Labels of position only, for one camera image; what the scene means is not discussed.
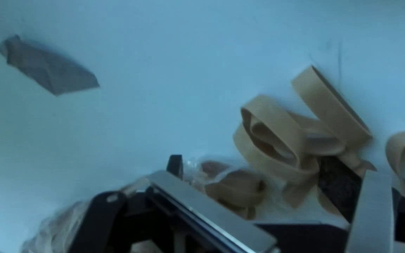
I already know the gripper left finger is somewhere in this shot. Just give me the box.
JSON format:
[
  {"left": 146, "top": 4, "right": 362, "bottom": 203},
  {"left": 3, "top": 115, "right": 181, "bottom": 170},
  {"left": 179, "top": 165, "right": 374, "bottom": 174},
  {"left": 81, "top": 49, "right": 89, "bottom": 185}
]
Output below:
[{"left": 68, "top": 154, "right": 280, "bottom": 253}]

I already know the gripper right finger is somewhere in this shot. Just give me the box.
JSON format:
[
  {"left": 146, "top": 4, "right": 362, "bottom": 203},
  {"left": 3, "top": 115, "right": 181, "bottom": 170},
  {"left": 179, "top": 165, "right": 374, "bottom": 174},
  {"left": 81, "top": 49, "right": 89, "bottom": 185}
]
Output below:
[{"left": 317, "top": 156, "right": 405, "bottom": 253}]

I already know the clear bag of elastic bands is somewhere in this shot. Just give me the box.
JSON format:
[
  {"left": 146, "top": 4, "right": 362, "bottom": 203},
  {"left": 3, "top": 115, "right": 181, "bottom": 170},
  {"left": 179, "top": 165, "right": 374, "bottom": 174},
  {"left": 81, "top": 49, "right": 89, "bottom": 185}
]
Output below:
[{"left": 20, "top": 156, "right": 270, "bottom": 253}]

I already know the grey folded paper piece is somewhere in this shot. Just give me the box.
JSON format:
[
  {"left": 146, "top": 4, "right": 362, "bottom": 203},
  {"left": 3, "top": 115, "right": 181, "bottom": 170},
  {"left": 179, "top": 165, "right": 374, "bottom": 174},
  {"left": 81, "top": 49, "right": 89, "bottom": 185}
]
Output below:
[{"left": 0, "top": 34, "right": 100, "bottom": 96}]

